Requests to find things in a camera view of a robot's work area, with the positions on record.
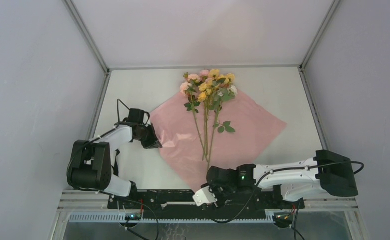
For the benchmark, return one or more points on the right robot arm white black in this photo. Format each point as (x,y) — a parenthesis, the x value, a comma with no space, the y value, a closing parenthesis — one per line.
(326,172)

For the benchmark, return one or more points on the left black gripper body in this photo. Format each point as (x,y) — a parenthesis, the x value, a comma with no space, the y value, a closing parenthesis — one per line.
(147,138)

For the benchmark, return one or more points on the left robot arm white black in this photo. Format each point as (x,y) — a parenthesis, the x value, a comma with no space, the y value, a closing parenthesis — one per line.
(91,165)

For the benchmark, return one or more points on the white slotted cable duct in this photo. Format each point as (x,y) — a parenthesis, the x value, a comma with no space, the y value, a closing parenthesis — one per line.
(111,217)

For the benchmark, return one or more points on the pink purple wrapping paper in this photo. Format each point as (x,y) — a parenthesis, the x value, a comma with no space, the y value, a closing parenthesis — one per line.
(255,129)

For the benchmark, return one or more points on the white pink rose stem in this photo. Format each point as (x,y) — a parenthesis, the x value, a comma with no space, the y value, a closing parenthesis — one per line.
(219,96)

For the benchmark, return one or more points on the aluminium frame rail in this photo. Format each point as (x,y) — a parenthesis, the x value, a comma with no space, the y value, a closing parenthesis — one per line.
(204,67)

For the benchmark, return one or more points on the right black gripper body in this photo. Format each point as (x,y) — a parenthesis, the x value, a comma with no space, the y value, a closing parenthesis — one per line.
(223,195)

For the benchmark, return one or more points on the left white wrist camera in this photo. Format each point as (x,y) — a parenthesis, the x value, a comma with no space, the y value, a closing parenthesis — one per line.
(204,196)

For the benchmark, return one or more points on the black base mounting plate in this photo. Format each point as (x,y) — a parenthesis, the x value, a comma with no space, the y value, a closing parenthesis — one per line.
(180,204)

